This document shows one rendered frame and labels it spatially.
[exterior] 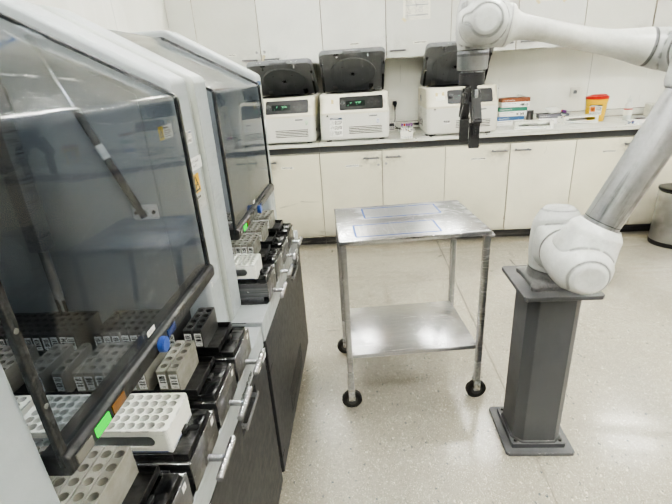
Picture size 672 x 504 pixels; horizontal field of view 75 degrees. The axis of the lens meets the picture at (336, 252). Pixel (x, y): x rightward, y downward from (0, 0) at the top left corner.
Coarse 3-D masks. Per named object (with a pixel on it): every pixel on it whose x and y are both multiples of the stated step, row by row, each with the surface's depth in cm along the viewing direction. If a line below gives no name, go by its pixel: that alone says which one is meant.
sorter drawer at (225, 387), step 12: (216, 372) 99; (228, 372) 100; (204, 384) 98; (216, 384) 95; (228, 384) 100; (192, 396) 92; (204, 396) 92; (216, 396) 93; (228, 396) 99; (192, 408) 92; (204, 408) 92; (216, 408) 92; (228, 408) 99; (240, 408) 97; (216, 420) 93; (240, 420) 95
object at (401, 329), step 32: (352, 224) 187; (384, 224) 185; (416, 224) 182; (448, 224) 180; (480, 224) 177; (480, 288) 181; (352, 320) 218; (384, 320) 216; (416, 320) 214; (448, 320) 212; (480, 320) 186; (352, 352) 193; (384, 352) 192; (416, 352) 192; (480, 352) 192; (352, 384) 195; (480, 384) 198
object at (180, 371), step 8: (184, 344) 99; (192, 344) 99; (184, 352) 97; (192, 352) 99; (176, 360) 94; (184, 360) 94; (192, 360) 99; (176, 368) 91; (184, 368) 94; (192, 368) 98; (168, 376) 91; (176, 376) 90; (184, 376) 94; (176, 384) 91; (184, 384) 94
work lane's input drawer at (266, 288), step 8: (264, 272) 148; (272, 272) 151; (240, 280) 144; (248, 280) 143; (256, 280) 143; (264, 280) 143; (272, 280) 150; (240, 288) 144; (248, 288) 143; (256, 288) 143; (264, 288) 143; (272, 288) 150; (280, 288) 150; (240, 296) 145; (248, 296) 145; (256, 296) 144; (264, 296) 144; (280, 296) 146
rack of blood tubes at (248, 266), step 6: (234, 258) 148; (240, 258) 148; (246, 258) 148; (252, 258) 147; (258, 258) 147; (240, 264) 144; (246, 264) 143; (252, 264) 143; (258, 264) 147; (240, 270) 153; (246, 270) 143; (252, 270) 143; (258, 270) 147; (240, 276) 144; (246, 276) 144; (252, 276) 143; (258, 276) 146
